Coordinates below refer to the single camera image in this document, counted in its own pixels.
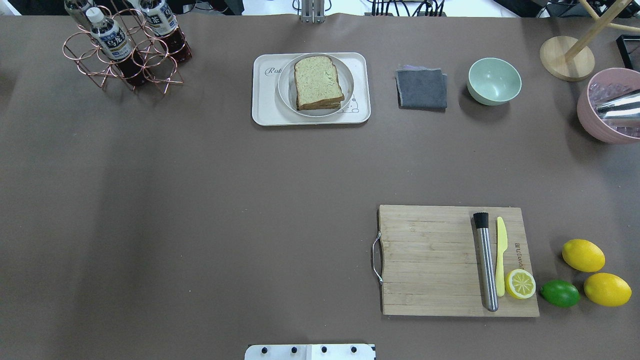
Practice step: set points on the metal ice scoop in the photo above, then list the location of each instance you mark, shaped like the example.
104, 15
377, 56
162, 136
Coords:
625, 106

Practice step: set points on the green lime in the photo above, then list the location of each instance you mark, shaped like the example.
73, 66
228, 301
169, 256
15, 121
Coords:
560, 293

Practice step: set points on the copper wire bottle rack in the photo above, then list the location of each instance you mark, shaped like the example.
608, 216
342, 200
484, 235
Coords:
137, 42

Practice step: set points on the cream serving tray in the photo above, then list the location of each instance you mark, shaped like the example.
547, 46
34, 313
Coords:
269, 110

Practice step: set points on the pink bowl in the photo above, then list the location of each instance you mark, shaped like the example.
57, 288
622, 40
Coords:
587, 116

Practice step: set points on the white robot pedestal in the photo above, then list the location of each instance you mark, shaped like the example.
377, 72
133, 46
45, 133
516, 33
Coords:
327, 351

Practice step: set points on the wooden mug tree stand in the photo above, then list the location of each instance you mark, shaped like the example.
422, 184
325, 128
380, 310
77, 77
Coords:
571, 59

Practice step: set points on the steel muddler black tip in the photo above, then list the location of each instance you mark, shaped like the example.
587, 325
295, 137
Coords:
490, 294

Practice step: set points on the grey folded cloth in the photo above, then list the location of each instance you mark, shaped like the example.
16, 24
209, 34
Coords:
421, 88

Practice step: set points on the dark drink bottle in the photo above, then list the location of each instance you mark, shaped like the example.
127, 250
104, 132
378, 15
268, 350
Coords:
164, 25
77, 10
117, 46

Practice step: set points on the wine glass tray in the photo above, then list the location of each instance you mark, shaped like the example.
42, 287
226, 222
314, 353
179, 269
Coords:
629, 49

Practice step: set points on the bread slice with egg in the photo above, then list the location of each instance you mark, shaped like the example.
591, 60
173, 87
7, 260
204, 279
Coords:
331, 103

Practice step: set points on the clear ice cubes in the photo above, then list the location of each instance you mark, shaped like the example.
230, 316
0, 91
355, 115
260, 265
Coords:
599, 93

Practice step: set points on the yellow plastic knife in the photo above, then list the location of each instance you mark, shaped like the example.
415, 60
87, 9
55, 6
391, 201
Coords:
501, 247

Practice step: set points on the mint green bowl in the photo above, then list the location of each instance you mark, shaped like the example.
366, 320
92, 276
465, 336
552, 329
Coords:
493, 81

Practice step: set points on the half lemon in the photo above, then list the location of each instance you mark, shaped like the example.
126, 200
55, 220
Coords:
520, 284

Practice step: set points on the plain bread slice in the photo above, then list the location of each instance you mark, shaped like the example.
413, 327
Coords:
316, 78

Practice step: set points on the yellow lemon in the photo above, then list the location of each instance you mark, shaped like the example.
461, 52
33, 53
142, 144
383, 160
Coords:
607, 289
583, 255

